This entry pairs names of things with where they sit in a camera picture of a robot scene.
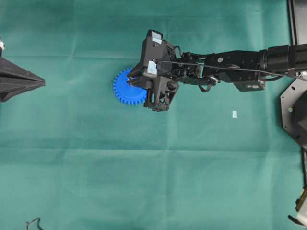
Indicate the green table cloth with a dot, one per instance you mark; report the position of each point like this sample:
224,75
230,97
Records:
76,157

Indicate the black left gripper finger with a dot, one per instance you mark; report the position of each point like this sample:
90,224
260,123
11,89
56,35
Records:
13,87
8,68

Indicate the black rail top right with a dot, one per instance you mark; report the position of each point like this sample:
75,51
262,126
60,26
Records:
297,13

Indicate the blue plastic gear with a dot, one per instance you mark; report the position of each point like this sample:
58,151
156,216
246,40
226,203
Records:
125,93

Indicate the yellow and white bracket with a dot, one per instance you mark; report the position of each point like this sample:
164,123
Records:
301,208

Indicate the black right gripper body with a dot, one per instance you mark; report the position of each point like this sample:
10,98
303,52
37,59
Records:
157,61

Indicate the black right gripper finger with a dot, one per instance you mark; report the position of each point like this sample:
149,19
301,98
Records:
141,82
135,71

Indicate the white connector at left edge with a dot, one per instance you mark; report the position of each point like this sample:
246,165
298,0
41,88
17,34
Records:
2,45

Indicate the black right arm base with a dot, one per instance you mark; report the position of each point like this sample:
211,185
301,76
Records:
294,111

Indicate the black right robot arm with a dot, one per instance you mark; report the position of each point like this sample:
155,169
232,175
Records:
247,70

